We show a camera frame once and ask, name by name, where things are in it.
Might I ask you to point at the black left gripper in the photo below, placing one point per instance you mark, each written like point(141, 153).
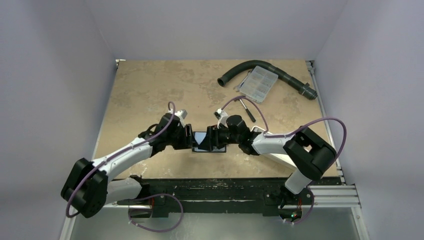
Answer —
point(186, 142)

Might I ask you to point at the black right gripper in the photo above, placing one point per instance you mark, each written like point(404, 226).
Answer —
point(212, 137)

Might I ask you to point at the black leather card holder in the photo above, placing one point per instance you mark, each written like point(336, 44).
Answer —
point(203, 146)

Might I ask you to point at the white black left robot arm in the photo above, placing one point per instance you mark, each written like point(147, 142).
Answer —
point(86, 187)

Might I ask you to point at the silver open-end wrench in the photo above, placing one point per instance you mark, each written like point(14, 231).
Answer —
point(238, 87)

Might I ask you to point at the clear plastic compartment box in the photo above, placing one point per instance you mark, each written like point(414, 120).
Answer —
point(258, 84)

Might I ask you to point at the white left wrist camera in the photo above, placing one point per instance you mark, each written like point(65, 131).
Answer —
point(181, 114)

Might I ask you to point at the small black-handled hammer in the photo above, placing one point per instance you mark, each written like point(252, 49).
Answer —
point(248, 112)

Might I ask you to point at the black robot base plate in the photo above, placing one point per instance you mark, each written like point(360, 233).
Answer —
point(157, 198)

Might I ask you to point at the aluminium frame rail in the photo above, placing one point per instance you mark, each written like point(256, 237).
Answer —
point(334, 215)

